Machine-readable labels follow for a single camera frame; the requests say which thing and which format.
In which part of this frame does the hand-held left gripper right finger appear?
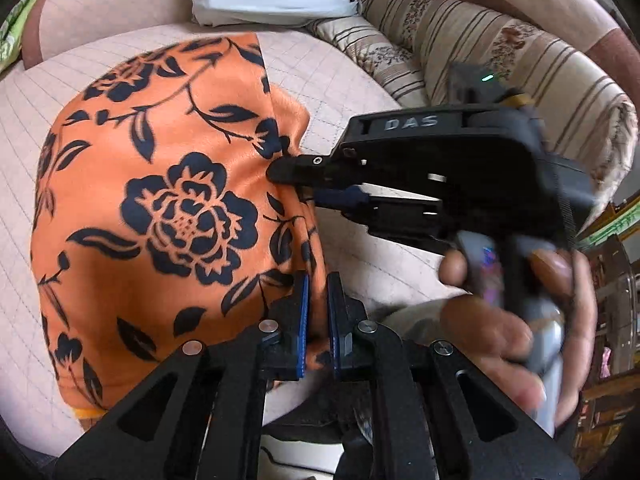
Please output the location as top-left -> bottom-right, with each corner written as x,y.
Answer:
327,272 -> 581,480

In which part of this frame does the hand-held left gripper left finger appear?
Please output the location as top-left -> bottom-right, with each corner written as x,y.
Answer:
52,271 -> 311,480

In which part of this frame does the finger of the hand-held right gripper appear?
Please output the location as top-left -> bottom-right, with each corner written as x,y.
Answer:
310,185 -> 453,256
266,155 -> 442,199

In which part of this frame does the orange floral long-sleeve shirt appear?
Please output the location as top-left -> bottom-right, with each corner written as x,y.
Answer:
30,32 -> 331,418

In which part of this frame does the person's right hand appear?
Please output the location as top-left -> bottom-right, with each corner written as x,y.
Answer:
437,247 -> 598,428

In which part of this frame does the pink quilted sofa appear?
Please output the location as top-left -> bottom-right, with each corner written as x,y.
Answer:
0,0 -> 631,456

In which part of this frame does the striped floral sofa cushion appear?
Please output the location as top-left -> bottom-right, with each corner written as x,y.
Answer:
307,0 -> 638,211

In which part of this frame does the wooden shelf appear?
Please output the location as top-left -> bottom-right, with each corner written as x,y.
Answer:
570,200 -> 640,461

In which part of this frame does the green checkered pillow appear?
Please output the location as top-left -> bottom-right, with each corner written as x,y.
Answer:
0,0 -> 61,76

